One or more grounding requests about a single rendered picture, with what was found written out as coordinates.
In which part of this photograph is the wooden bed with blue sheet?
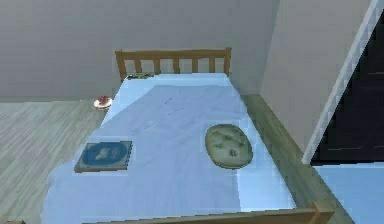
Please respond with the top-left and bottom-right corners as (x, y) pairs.
(40, 47), (336, 224)

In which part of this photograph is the small dark green object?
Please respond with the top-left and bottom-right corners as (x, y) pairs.
(126, 72), (155, 80)

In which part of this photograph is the white plate with red food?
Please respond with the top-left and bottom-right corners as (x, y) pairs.
(93, 95), (113, 110)

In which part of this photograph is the blue book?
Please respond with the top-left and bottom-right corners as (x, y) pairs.
(73, 140), (133, 174)

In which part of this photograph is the dark window with white frame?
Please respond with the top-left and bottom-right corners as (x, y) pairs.
(301, 0), (384, 166)

